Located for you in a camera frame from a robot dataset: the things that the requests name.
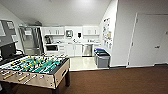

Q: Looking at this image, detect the white room door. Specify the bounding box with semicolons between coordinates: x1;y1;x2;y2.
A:
128;13;168;67

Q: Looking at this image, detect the black monitor screen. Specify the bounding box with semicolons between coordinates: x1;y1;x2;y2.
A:
0;42;18;61

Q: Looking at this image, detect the blue recycling bin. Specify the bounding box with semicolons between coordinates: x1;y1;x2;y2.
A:
94;48;107;65

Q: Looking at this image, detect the white lower double-door cabinet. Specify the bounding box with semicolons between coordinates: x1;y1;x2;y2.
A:
64;43;83;57

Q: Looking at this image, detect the stainless steel dishwasher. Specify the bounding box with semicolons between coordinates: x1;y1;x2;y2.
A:
82;44;93;57

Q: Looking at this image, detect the stainless steel refrigerator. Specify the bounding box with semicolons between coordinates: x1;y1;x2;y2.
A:
18;25;44;56

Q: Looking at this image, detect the foosball gaming table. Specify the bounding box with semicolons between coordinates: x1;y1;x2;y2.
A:
0;54;71;94

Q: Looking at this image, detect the dark wall pinboard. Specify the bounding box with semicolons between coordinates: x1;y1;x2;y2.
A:
0;19;18;47

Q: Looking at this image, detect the white upper cabinet wide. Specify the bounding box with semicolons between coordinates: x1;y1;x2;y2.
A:
82;25;100;36

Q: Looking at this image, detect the black coffee maker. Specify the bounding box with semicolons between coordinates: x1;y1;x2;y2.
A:
45;35;53;45

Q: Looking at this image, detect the grey trash bin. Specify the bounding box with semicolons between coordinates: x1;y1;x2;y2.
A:
96;51;111;69

